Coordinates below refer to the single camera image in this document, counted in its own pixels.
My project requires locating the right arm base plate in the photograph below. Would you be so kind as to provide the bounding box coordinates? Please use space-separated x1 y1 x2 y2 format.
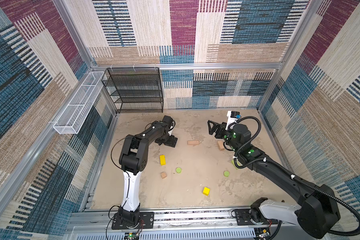
231 209 279 226

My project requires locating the natural wood block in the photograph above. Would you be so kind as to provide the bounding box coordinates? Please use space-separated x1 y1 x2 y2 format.
187 140 200 146
218 141 225 151

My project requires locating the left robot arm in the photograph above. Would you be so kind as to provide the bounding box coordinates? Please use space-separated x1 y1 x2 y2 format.
116 116 178 227

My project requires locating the black wire shelf rack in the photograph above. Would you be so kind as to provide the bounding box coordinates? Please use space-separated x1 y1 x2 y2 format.
102 67 164 114

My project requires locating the green rectangular block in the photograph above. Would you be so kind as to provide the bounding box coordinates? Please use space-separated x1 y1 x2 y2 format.
231 160 238 170

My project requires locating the white wire mesh basket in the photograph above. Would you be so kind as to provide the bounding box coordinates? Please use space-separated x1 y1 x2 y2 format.
53 72 105 135

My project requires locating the yellow rectangular block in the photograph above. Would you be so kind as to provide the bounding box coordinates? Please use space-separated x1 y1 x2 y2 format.
160 155 166 166

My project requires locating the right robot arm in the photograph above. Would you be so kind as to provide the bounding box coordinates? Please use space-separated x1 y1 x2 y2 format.
208 119 341 239

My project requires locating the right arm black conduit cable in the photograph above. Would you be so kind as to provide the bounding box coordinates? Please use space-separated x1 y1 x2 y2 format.
223 116 360 240

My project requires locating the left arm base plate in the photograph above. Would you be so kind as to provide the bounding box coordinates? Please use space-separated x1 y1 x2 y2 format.
111 212 155 230

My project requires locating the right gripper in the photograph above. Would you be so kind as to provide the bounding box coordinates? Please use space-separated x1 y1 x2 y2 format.
207 120 241 153

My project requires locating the yellow cube block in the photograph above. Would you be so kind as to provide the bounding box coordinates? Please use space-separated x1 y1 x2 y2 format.
202 187 211 196

